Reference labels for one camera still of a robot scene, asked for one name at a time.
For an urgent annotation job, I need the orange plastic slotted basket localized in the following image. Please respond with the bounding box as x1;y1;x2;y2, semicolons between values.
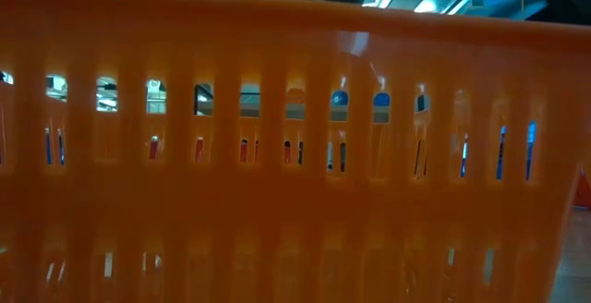
0;0;591;303
285;88;307;106

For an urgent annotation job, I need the blue plastic slotted basket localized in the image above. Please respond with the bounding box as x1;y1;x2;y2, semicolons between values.
330;90;392;109

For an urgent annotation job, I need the red plastic slotted basket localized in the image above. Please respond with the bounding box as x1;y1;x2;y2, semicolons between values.
148;135;259;164

